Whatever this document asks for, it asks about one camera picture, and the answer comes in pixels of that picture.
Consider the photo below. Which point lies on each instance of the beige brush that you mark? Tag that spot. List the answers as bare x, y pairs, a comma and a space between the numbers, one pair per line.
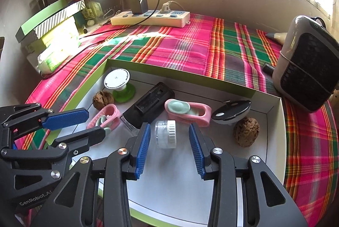
277, 37

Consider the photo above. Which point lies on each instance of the green white cardboard box tray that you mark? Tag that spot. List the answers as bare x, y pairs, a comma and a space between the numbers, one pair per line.
170, 192

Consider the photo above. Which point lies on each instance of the grey portable heater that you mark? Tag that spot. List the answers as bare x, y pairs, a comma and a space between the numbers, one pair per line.
307, 68

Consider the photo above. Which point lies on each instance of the large brown walnut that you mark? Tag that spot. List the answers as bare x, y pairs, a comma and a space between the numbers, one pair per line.
246, 131

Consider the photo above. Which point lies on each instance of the black rectangular device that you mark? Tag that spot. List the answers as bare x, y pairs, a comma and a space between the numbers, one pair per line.
147, 108

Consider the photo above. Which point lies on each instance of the black oval disc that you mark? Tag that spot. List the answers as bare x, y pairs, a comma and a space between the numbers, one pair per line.
231, 112

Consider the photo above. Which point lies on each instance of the small white jar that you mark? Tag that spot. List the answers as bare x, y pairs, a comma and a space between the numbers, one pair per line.
165, 134

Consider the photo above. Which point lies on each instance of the black charger with cable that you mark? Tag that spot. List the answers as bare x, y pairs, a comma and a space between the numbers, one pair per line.
139, 1

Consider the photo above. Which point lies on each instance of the stacked green boxes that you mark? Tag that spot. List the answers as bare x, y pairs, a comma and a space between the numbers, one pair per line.
51, 35

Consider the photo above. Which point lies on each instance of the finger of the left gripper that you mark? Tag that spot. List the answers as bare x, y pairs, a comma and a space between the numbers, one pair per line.
60, 120
81, 141

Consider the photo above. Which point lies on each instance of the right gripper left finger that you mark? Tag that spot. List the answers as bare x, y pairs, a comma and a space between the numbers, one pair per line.
74, 200

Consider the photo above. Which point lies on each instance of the white power strip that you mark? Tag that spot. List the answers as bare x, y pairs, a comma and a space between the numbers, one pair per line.
174, 18

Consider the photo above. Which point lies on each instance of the pink oval clip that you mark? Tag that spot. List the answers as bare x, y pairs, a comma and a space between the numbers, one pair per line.
107, 118

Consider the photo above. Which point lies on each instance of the pink clip with white insert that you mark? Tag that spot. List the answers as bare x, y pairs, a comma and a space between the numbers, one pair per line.
188, 112

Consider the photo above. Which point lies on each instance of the plaid bed blanket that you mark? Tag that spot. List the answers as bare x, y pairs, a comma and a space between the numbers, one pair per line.
227, 51

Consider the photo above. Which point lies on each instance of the white plug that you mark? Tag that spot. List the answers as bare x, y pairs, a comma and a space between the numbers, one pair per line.
166, 7

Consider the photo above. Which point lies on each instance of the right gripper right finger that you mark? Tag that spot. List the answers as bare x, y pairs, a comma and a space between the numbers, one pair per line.
245, 191

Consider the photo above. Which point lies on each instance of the green white spool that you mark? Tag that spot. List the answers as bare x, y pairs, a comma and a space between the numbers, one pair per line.
118, 81

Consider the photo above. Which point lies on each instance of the small brown walnut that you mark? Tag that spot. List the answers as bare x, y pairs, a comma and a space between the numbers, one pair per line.
102, 99

